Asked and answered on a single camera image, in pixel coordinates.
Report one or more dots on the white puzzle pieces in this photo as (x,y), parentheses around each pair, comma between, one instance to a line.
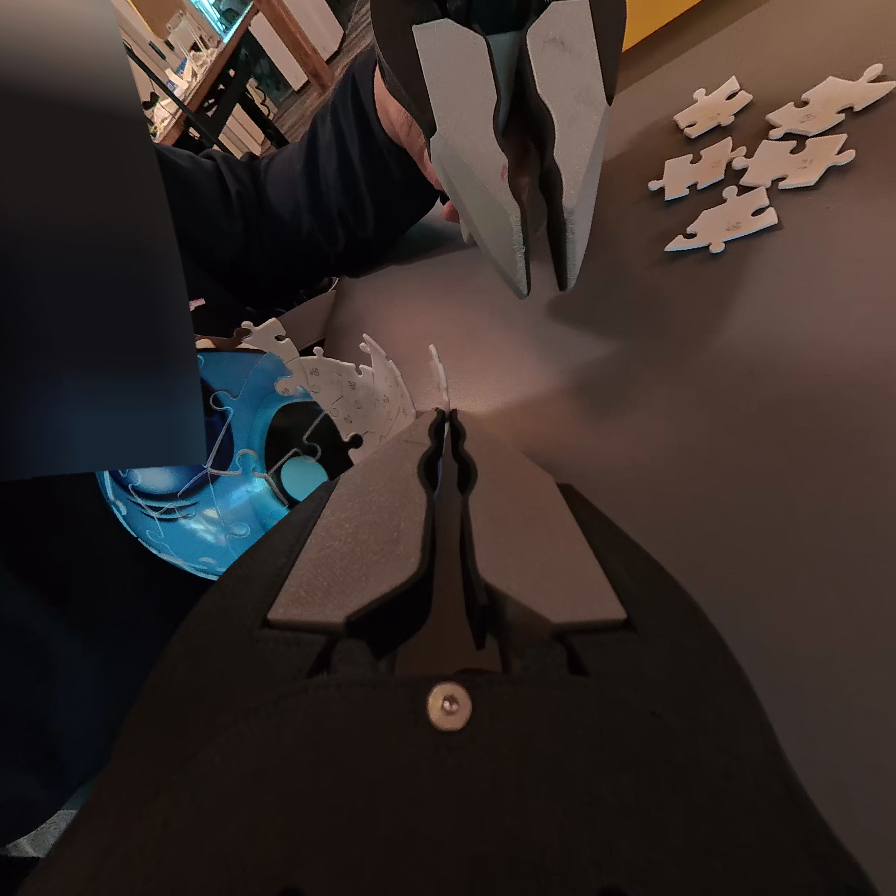
(798,161)

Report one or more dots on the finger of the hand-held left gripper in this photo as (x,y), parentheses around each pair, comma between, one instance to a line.
(577,105)
(462,140)

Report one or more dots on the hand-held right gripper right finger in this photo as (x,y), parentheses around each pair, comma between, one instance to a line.
(539,553)

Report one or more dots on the black table frame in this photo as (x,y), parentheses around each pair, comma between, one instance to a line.
(224,91)

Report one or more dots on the white puzzle piece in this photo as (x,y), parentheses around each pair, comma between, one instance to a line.
(439,381)

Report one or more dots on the person's left forearm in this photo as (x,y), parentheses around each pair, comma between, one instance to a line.
(280,196)

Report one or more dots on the stacked yellow plastic bins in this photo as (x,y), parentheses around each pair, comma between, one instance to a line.
(658,17)

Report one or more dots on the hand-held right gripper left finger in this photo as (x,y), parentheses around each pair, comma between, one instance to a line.
(350,553)

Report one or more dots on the blue white puzzle ball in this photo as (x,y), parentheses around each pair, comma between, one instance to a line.
(231,504)

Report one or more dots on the person's left hand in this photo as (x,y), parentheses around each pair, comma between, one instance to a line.
(406,126)

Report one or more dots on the white cabinet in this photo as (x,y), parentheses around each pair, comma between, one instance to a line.
(280,42)

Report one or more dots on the slanted wooden post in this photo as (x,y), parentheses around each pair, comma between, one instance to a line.
(301,35)

